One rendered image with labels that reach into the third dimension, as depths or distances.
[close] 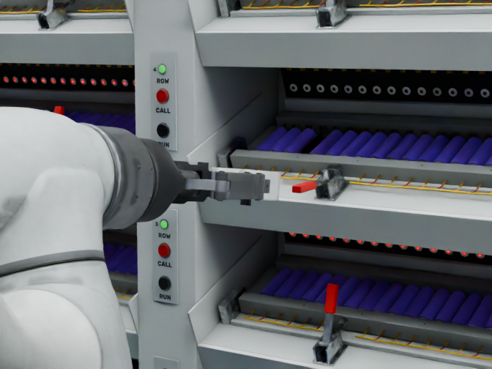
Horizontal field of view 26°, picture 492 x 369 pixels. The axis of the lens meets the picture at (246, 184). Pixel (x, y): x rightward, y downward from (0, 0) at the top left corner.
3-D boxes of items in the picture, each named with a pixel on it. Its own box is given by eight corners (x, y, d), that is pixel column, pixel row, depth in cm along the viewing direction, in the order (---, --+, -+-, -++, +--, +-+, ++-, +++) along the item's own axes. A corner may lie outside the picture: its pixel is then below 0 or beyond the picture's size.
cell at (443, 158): (467, 149, 127) (446, 175, 123) (452, 148, 128) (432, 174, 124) (465, 136, 127) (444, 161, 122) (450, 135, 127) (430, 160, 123)
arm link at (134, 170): (113, 238, 85) (158, 236, 90) (121, 124, 85) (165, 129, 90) (30, 227, 90) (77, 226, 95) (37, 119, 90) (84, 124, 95)
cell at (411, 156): (435, 148, 130) (414, 173, 125) (421, 147, 131) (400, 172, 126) (433, 134, 129) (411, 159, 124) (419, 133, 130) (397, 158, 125)
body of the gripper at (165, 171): (78, 217, 95) (143, 217, 103) (154, 227, 90) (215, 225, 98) (84, 133, 95) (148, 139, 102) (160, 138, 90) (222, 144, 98)
